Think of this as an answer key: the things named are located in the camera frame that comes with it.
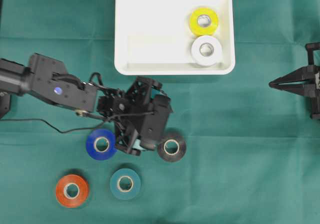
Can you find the blue tape roll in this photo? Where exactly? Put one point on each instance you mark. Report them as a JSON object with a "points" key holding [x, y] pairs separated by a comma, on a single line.
{"points": [[100, 144]]}

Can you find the green tape roll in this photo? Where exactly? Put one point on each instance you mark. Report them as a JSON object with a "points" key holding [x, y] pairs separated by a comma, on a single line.
{"points": [[125, 184]]}

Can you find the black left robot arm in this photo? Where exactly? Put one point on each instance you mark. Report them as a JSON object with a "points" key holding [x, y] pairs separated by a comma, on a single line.
{"points": [[48, 80]]}

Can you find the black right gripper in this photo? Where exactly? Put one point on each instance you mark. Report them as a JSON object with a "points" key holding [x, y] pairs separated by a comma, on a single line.
{"points": [[311, 90]]}

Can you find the orange tape roll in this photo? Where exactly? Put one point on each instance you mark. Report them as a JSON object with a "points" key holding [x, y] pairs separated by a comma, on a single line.
{"points": [[72, 191]]}

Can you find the white plastic tray case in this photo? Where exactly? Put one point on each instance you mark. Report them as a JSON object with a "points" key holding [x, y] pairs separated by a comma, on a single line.
{"points": [[153, 37]]}

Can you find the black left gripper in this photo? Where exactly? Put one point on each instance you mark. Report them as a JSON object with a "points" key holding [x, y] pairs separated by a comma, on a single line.
{"points": [[126, 109]]}

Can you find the yellow tape roll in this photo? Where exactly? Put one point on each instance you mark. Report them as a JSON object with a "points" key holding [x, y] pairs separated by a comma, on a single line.
{"points": [[203, 21]]}

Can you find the black tape roll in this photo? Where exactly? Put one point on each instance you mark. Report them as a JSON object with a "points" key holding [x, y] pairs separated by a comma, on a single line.
{"points": [[172, 147]]}

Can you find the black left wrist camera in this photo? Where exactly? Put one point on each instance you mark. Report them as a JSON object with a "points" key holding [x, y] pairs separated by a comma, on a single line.
{"points": [[153, 125]]}

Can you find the white tape roll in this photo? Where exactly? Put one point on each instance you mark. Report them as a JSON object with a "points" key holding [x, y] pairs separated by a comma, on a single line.
{"points": [[206, 51]]}

